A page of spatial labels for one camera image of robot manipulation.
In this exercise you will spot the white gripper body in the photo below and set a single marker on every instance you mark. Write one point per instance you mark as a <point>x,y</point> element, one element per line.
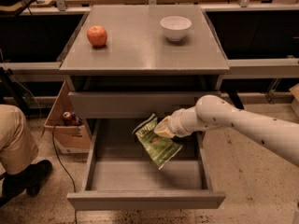
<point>176,124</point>

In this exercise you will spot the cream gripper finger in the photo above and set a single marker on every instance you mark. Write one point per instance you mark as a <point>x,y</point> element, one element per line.
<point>163,128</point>

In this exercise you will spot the green jalapeno chip bag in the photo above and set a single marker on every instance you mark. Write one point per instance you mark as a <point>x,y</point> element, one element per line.
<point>161,150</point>

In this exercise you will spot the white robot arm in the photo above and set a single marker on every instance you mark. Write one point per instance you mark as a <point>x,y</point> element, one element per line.
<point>210,112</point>

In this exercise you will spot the closed grey top drawer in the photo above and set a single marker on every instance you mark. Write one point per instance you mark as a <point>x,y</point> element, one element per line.
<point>130,104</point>

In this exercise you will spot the grey drawer cabinet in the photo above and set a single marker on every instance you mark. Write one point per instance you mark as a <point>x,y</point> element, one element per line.
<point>138,57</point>

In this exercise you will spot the open grey middle drawer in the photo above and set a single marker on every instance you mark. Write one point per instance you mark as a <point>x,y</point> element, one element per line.
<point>120,174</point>

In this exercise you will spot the cardboard box on floor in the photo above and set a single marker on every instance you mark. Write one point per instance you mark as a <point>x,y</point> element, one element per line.
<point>69,135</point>

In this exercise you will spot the white ceramic bowl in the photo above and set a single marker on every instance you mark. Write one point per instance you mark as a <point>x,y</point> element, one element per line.
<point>175,28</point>

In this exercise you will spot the red soda can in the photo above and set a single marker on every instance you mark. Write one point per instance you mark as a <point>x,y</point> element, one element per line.
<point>69,119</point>

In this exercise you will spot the red apple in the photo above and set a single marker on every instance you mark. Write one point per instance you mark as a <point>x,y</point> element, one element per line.
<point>97,36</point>

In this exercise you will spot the black shoe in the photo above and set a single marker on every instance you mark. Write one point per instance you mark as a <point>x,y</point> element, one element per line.
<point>29,180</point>

